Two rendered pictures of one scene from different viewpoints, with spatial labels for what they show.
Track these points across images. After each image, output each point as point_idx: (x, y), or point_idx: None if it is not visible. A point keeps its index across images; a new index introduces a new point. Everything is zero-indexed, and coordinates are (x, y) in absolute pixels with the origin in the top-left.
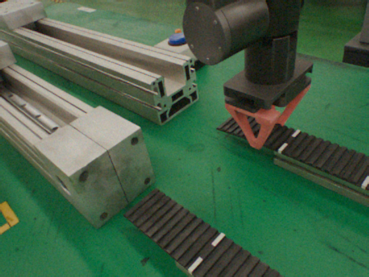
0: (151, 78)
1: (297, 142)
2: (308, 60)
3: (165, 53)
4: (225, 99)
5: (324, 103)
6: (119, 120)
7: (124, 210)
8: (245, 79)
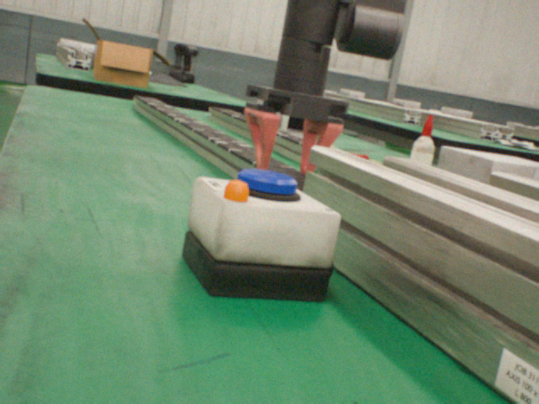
0: (405, 159)
1: (269, 163)
2: (16, 188)
3: (353, 158)
4: (344, 120)
5: (146, 183)
6: (465, 151)
7: None
8: (324, 97)
